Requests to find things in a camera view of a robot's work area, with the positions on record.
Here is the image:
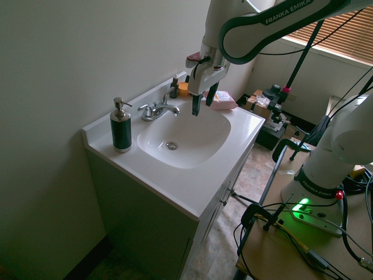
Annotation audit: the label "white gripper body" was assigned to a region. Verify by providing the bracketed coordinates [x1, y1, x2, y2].
[188, 61, 230, 96]

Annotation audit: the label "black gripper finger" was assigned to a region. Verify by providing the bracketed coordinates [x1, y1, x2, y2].
[191, 92, 204, 117]
[205, 81, 220, 107]

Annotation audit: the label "pink wipes packet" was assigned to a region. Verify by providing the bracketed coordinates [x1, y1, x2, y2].
[202, 90, 239, 111]

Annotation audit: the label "orange round container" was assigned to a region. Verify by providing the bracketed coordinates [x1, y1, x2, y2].
[177, 82, 191, 98]

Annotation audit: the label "small dark dropper bottle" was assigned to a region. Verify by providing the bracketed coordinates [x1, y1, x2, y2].
[170, 75, 180, 99]

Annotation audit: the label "chrome sink faucet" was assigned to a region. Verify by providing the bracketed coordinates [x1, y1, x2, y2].
[137, 87, 181, 122]

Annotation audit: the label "brown cardboard box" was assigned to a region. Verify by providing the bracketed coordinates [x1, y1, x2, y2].
[244, 89, 273, 121]

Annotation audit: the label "white sink vanity top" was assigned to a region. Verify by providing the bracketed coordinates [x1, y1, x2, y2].
[82, 71, 266, 221]

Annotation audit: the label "black equipment case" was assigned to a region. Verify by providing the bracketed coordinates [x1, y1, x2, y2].
[255, 112, 292, 152]

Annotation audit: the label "dark soap dispenser pump bottle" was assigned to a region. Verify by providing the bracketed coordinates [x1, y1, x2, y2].
[109, 97, 133, 153]

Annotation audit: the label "white vanity cabinet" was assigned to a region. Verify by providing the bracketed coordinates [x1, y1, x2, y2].
[85, 139, 256, 280]

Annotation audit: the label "wooden window blinds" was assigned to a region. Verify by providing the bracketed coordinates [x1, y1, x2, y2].
[281, 6, 373, 66]

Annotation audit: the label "wooden robot mounting board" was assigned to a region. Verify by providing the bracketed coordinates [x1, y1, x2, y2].
[235, 142, 373, 280]

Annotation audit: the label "black camera stand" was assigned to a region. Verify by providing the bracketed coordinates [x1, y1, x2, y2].
[262, 19, 325, 129]

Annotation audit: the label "chrome cabinet door handle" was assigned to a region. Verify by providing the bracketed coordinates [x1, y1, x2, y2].
[220, 188, 237, 207]

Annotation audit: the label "yellow cable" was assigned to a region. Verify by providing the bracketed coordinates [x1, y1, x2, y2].
[255, 214, 310, 254]

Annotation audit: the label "grey cable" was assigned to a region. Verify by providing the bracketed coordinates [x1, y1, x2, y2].
[263, 207, 373, 268]

